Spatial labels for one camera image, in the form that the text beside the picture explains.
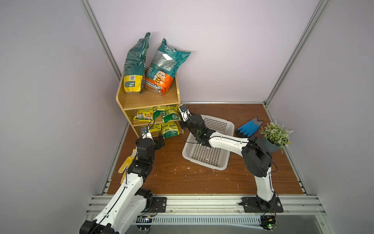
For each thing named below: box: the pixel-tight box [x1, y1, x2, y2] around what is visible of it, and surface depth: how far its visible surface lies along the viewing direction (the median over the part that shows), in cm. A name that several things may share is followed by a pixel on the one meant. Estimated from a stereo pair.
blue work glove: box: [235, 116, 264, 138], surface depth 103 cm
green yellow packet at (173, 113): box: [162, 104, 181, 123], surface depth 89 cm
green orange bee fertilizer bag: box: [144, 38, 191, 96], surface depth 79 cm
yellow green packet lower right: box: [160, 120, 180, 139], surface depth 101 cm
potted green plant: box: [259, 120, 294, 155], surface depth 83 cm
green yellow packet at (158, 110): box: [152, 105, 167, 120], surface depth 90 cm
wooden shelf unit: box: [115, 72, 185, 139], surface depth 80 cm
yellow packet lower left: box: [149, 123, 162, 133], surface depth 102 cm
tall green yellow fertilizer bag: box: [123, 32, 151, 94], surface depth 74 cm
